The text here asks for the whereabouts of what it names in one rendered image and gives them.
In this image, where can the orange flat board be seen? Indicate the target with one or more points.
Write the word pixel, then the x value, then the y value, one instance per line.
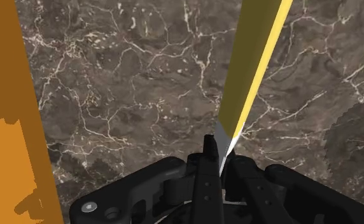
pixel 11 124

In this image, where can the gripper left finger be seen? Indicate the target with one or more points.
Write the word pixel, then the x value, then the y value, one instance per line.
pixel 206 186

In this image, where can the yellow pencil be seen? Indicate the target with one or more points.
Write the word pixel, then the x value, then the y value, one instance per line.
pixel 251 71

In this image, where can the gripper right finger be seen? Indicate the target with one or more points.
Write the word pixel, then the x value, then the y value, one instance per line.
pixel 262 192

